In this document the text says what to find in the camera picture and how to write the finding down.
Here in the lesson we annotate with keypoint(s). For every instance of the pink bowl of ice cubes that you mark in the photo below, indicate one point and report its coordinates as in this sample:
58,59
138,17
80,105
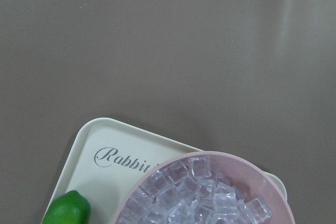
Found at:
205,187

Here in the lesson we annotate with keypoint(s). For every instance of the cream rabbit tray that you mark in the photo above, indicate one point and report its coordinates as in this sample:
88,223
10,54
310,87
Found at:
106,161

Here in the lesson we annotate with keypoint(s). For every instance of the green lime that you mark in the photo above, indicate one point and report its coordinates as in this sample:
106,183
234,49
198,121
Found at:
71,207

